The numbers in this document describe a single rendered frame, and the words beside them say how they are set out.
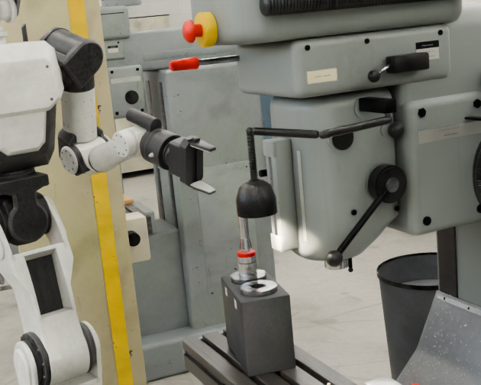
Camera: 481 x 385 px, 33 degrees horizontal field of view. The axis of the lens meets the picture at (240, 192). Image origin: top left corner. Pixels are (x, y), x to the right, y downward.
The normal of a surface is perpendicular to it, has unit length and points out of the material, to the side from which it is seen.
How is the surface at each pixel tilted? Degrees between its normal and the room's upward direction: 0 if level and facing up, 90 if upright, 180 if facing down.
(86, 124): 107
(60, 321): 79
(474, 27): 86
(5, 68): 91
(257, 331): 90
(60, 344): 66
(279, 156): 90
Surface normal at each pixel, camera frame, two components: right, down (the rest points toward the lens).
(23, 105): 0.64, 0.11
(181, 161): -0.70, 0.32
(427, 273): -0.11, 0.15
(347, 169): 0.43, 0.14
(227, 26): -0.85, 0.18
